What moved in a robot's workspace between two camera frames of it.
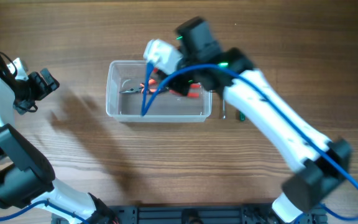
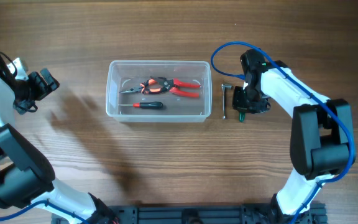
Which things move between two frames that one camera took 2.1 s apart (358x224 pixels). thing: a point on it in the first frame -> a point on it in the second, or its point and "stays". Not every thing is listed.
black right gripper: (178, 84) -> (238, 104)
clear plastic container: (135, 93) stays
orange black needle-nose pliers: (140, 88) stays
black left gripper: (42, 88) stays
